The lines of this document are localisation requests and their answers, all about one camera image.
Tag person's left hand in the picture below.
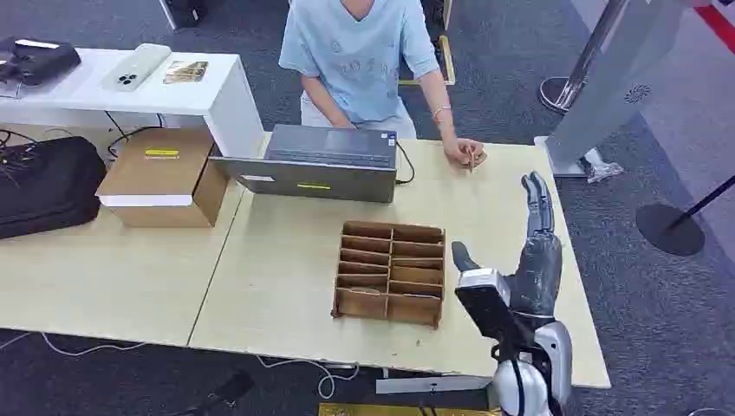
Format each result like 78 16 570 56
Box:
443 136 488 173

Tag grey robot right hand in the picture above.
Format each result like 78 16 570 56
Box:
452 171 564 318

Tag clear plastic wrap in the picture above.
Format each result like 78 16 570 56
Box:
584 160 625 185

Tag grey laptop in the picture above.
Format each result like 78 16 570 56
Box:
209 124 399 205

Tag person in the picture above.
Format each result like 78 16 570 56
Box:
278 0 442 140

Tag wooden compartment card box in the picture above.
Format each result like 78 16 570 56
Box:
331 220 446 329

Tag grey kiosk stand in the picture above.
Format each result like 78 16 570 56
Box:
534 0 690 178

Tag gold patterned panel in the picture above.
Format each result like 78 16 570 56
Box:
317 402 502 416

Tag white side table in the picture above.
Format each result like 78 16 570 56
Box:
0 47 266 159

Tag brown cardboard box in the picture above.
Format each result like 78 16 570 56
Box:
94 127 231 229

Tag pale smartphone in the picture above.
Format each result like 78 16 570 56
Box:
101 42 172 93

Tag black soft bag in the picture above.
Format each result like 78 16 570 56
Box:
0 135 108 240

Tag black device case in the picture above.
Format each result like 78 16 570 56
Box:
0 36 82 88

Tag black laptop power cable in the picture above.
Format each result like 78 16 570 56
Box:
394 140 416 186

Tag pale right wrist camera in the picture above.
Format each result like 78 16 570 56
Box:
454 267 538 353

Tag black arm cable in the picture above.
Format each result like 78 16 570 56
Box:
491 343 528 416

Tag chrome stanchion post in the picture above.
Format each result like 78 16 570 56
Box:
537 0 628 114

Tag black stanchion post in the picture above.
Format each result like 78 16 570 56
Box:
635 173 735 258

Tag grey metal table bracket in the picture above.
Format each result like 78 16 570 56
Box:
375 375 494 396

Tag white floor cable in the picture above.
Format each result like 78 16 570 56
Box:
0 331 148 358
255 355 361 400

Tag black box with white frame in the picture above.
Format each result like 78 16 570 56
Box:
158 0 209 30

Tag black cables under table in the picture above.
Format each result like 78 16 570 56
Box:
103 111 166 159

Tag black cable bundle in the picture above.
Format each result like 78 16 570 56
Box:
0 129 39 173

